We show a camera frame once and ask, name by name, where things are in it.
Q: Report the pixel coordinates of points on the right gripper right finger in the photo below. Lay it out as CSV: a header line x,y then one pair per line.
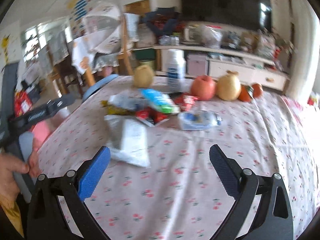
x,y
227,170

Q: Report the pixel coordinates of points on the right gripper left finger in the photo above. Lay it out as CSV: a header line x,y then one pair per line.
x,y
91,171

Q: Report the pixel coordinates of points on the printed grey wipes pack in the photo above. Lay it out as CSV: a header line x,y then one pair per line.
x,y
127,140

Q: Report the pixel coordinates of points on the white Magicday drink pouch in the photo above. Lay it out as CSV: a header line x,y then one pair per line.
x,y
198,120

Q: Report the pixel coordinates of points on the red snack packet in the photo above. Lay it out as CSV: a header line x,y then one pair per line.
x,y
186,101

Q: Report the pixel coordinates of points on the red white wrapper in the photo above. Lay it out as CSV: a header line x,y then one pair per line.
x,y
151,117

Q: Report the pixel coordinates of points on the yellow sleeve forearm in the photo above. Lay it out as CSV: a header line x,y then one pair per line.
x,y
12,212

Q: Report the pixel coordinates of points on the pink trash bucket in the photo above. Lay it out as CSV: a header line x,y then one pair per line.
x,y
42,131

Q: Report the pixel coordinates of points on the left hand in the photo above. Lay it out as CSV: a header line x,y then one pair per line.
x,y
13,169

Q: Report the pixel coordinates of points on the red gift boxes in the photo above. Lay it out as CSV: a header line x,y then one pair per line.
x,y
22,103

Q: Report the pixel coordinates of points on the cherry print tablecloth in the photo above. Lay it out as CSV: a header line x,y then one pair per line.
x,y
179,196

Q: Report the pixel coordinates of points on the yellow green snack wrapper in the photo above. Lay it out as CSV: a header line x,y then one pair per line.
x,y
113,110

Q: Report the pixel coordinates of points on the orange tangerine front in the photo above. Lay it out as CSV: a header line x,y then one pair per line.
x,y
246,94

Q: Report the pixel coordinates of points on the orange tangerine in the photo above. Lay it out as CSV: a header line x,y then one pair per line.
x,y
257,90
246,94

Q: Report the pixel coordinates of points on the yellow pear right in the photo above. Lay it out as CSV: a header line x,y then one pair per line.
x,y
229,86

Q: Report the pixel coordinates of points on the yellow pear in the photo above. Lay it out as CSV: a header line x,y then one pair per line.
x,y
229,86
143,76

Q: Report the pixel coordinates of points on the dark wooden chair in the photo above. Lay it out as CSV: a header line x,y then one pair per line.
x,y
63,69

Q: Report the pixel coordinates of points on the orange tangerine back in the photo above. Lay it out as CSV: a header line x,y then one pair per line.
x,y
257,90

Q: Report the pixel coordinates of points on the red apple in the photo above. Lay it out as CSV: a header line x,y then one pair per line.
x,y
203,87

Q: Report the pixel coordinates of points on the blue chair back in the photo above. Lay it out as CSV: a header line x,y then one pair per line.
x,y
94,88

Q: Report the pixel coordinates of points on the blue green snack bag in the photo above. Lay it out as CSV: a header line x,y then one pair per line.
x,y
159,101

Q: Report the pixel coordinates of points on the white TV cabinet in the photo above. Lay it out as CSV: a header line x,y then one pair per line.
x,y
215,49

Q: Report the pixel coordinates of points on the yellow pear left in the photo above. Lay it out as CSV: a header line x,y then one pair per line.
x,y
143,76

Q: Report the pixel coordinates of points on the white plastic bottle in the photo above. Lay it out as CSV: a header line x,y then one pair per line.
x,y
175,65

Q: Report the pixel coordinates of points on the dining table with cloth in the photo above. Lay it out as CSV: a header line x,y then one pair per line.
x,y
88,60

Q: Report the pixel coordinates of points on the wooden dining chair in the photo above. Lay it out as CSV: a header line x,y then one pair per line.
x,y
128,36

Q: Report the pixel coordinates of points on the green waste bin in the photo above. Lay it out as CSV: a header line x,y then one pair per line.
x,y
148,62

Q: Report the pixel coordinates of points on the white mesh food cover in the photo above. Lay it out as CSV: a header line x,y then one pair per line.
x,y
102,27

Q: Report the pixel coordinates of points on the black television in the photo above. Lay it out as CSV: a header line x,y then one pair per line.
x,y
248,14

